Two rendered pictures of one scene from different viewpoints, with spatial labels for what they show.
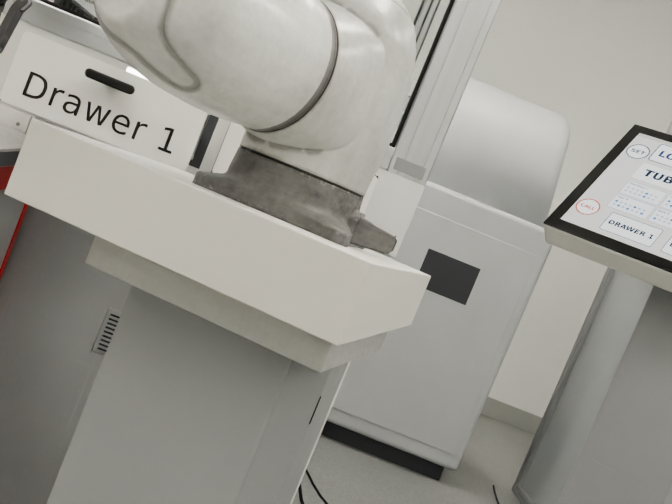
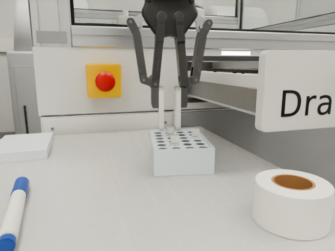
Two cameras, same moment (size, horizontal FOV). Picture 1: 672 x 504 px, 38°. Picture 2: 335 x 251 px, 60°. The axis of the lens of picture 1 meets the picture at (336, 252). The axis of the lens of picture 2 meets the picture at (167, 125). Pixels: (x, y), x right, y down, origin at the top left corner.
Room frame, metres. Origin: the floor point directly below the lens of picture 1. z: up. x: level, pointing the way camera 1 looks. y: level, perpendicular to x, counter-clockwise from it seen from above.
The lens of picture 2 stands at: (1.06, 0.74, 0.91)
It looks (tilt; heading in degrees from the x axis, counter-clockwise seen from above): 12 degrees down; 350
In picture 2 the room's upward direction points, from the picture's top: straight up
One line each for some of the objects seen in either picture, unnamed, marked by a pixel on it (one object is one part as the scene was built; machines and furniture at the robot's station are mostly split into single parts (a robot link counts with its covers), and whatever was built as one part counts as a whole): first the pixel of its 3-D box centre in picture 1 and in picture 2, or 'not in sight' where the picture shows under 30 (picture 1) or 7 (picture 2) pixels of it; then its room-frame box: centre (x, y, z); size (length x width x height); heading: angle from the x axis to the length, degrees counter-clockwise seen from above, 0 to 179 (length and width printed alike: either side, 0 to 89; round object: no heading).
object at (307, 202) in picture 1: (307, 201); not in sight; (1.10, 0.05, 0.86); 0.22 x 0.18 x 0.06; 82
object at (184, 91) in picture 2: not in sight; (188, 91); (1.52, 0.62, 0.87); 0.03 x 0.01 x 0.05; 86
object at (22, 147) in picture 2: not in sight; (24, 145); (1.59, 0.90, 0.77); 0.13 x 0.09 x 0.02; 7
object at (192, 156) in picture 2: not in sight; (178, 149); (1.49, 0.64, 0.78); 0.12 x 0.08 x 0.04; 176
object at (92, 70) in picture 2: not in sight; (103, 80); (1.71, 0.76, 0.88); 0.07 x 0.05 x 0.07; 96
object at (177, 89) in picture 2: not in sight; (177, 107); (1.52, 0.64, 0.84); 0.03 x 0.01 x 0.07; 176
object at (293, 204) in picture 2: not in sight; (290, 201); (1.30, 0.57, 0.78); 0.07 x 0.07 x 0.04
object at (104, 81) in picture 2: not in sight; (104, 81); (1.68, 0.76, 0.88); 0.04 x 0.03 x 0.04; 96
